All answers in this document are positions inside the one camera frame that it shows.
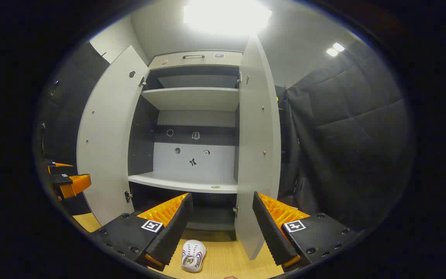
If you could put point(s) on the white striped canvas shoe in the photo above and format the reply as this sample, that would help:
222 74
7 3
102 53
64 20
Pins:
194 254

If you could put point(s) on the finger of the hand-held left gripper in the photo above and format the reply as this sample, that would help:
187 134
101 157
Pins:
61 179
58 169

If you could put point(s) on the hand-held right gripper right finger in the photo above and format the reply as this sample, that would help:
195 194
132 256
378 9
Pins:
271 232

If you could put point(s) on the grey shoe cabinet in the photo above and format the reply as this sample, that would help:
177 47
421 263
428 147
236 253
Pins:
192 99

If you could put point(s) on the large ceiling light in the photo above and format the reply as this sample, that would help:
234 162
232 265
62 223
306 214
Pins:
227 15

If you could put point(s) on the small ceiling light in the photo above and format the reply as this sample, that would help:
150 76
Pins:
335 49

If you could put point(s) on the grey shoe cabinet door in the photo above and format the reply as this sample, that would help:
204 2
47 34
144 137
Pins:
107 147
256 155

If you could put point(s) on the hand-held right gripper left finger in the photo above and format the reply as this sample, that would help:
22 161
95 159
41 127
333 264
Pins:
172 232

